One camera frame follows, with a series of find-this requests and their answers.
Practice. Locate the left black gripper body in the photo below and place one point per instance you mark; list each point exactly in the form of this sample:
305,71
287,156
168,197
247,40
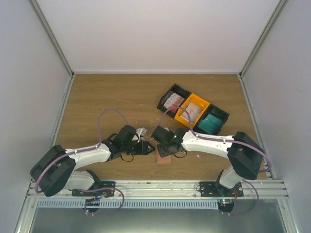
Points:
135,150

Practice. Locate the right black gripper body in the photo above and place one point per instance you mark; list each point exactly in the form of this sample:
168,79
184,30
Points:
166,151

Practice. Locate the pink clear card holder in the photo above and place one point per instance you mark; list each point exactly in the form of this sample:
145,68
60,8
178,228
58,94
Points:
163,160

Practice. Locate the white red card orange bin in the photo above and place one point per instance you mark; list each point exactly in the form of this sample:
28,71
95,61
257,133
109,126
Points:
194,111

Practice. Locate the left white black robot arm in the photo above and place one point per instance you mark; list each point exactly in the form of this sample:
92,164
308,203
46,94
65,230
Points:
59,168

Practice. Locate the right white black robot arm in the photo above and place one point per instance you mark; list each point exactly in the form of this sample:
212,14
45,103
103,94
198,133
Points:
247,159

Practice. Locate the white red cards far bin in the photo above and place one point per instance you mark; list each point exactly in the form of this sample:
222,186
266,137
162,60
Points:
174,100

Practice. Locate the teal card stack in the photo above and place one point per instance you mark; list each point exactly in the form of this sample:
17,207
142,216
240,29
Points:
210,124

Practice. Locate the white paper scraps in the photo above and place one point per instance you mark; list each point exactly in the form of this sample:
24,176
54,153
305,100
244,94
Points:
149,117

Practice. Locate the orange bin middle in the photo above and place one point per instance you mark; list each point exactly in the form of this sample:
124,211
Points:
183,116

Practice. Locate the black bin far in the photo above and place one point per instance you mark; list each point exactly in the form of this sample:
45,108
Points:
174,89

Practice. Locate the black bin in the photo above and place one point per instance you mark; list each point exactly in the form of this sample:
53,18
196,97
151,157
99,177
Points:
174,89
214,110

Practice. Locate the black bin near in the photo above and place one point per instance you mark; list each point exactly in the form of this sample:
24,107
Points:
214,110

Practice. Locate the aluminium mounting rail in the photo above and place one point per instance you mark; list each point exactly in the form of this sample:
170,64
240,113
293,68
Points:
190,189

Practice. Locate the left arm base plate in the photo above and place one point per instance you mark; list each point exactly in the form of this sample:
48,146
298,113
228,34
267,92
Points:
99,189

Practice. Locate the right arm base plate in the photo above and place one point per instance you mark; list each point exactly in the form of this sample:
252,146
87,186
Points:
209,189

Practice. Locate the grey slotted cable duct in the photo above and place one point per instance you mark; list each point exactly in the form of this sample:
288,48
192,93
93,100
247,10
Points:
130,204

